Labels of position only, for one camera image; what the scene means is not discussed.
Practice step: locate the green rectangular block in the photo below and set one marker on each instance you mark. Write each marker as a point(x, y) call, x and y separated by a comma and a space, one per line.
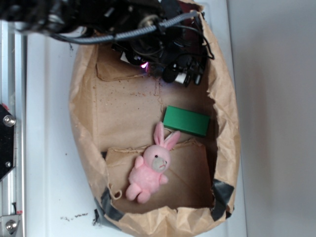
point(186, 121)

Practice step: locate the brown paper bag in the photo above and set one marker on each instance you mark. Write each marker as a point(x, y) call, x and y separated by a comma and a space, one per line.
point(114, 109)

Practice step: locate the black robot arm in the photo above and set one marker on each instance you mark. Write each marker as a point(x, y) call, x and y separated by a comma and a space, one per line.
point(73, 21)

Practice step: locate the black metal bracket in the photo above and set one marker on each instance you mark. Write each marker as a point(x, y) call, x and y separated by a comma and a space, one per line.
point(7, 141)

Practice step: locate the silver corner bracket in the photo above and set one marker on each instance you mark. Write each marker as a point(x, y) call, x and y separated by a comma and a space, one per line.
point(11, 226)

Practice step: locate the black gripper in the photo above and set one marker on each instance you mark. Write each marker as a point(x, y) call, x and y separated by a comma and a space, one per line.
point(167, 42)

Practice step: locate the aluminium frame rail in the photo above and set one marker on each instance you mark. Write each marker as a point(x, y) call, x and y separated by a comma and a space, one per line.
point(13, 96)

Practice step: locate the pink plush bunny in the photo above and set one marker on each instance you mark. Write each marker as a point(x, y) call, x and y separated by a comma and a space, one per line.
point(147, 174)

